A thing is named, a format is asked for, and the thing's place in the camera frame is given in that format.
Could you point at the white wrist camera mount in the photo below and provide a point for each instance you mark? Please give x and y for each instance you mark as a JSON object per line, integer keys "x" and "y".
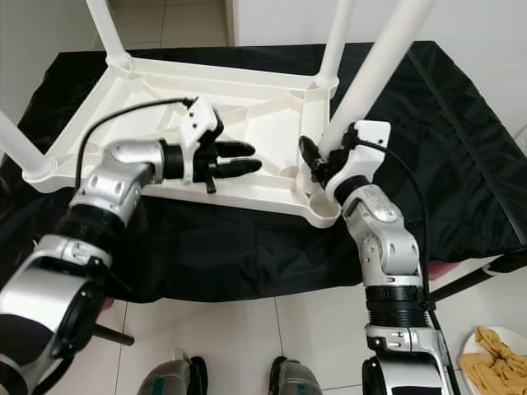
{"x": 362, "y": 148}
{"x": 202, "y": 123}

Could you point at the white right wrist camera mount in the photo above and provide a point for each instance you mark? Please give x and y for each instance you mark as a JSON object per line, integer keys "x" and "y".
{"x": 362, "y": 148}

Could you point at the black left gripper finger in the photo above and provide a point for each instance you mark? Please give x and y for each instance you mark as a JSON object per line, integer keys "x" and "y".
{"x": 237, "y": 169}
{"x": 235, "y": 149}

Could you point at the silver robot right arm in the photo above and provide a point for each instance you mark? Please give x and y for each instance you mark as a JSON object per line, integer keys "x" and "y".
{"x": 387, "y": 239}

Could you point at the black tablecloth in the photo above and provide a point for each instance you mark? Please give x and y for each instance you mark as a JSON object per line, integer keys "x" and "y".
{"x": 461, "y": 123}

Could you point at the pink cloth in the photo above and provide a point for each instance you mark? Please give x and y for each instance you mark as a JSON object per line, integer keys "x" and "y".
{"x": 440, "y": 269}

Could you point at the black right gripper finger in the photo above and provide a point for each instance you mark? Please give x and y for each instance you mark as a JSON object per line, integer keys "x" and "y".
{"x": 310, "y": 155}

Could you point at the yellow cloth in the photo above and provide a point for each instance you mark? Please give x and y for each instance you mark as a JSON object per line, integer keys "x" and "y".
{"x": 494, "y": 366}

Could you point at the grey robot left foot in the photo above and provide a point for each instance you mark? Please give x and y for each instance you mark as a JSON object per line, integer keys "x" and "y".
{"x": 173, "y": 374}

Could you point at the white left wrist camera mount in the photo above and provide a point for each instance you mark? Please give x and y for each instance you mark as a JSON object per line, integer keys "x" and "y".
{"x": 202, "y": 123}

